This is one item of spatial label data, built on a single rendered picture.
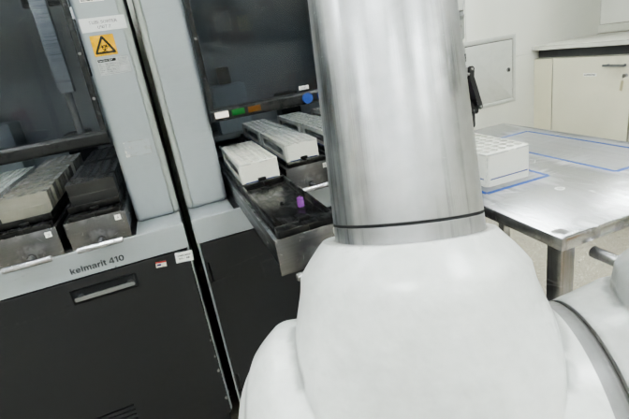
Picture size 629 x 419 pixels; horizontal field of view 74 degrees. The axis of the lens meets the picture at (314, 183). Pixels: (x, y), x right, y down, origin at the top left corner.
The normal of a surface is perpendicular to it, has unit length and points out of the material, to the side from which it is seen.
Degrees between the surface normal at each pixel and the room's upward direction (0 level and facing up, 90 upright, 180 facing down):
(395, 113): 70
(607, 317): 13
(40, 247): 90
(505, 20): 90
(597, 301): 17
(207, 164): 90
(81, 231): 90
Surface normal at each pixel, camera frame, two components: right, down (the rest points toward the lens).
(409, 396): -0.24, -0.07
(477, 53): 0.36, 0.23
